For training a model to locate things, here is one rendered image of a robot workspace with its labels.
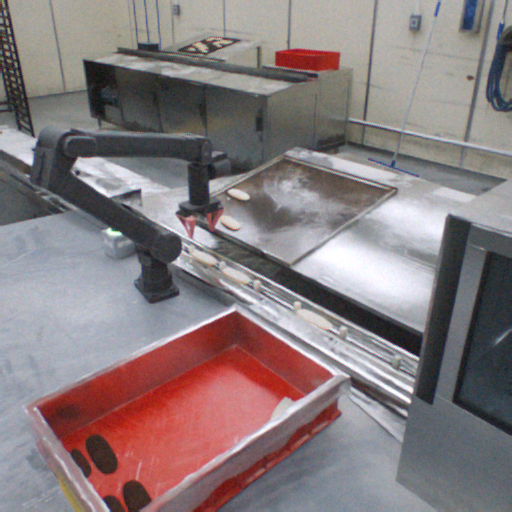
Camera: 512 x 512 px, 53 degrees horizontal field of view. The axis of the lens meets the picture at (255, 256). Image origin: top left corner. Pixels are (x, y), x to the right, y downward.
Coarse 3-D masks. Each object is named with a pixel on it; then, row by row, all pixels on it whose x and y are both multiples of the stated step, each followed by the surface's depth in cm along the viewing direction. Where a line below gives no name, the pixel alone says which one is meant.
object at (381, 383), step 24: (48, 192) 198; (168, 264) 146; (192, 264) 143; (216, 288) 132; (240, 288) 132; (264, 312) 122; (288, 312) 122; (312, 336) 114; (336, 360) 107; (360, 360) 107; (360, 384) 104; (384, 384) 100; (408, 384) 100; (408, 408) 96
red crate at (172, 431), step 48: (192, 384) 106; (240, 384) 106; (288, 384) 106; (96, 432) 94; (144, 432) 94; (192, 432) 94; (240, 432) 94; (96, 480) 85; (144, 480) 85; (240, 480) 82
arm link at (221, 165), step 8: (208, 144) 132; (200, 152) 131; (208, 152) 132; (216, 152) 141; (192, 160) 134; (200, 160) 133; (208, 160) 133; (216, 160) 139; (224, 160) 141; (216, 168) 138; (224, 168) 140; (216, 176) 139
